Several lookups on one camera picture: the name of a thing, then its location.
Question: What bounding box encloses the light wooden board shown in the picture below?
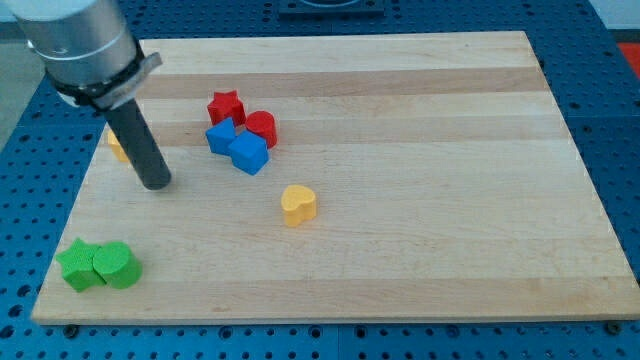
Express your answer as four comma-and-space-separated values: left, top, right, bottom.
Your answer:
32, 31, 639, 325

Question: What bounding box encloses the red cylinder block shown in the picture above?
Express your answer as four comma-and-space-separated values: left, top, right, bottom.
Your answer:
245, 110, 278, 149

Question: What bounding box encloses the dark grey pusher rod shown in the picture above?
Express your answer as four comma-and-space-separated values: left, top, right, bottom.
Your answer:
104, 100, 171, 190

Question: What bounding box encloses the green cylinder block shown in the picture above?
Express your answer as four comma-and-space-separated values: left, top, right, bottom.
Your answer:
93, 241, 143, 289

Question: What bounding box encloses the yellow heart block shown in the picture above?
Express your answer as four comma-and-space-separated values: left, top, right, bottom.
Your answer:
281, 184, 317, 227

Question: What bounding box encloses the yellow block behind rod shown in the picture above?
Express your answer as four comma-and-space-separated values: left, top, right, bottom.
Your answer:
107, 130, 130, 163

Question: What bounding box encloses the blue cube block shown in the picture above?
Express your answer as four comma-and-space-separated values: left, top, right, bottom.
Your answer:
229, 131, 269, 175

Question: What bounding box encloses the red star block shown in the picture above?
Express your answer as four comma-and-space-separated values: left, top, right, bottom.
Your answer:
207, 90, 246, 127

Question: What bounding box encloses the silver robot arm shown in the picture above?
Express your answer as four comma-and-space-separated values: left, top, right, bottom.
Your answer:
3, 0, 162, 111

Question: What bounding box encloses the green star block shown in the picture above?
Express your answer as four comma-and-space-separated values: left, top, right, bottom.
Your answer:
55, 238, 106, 292

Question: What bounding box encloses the blue triangular block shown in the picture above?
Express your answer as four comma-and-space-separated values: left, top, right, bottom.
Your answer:
205, 118, 236, 156

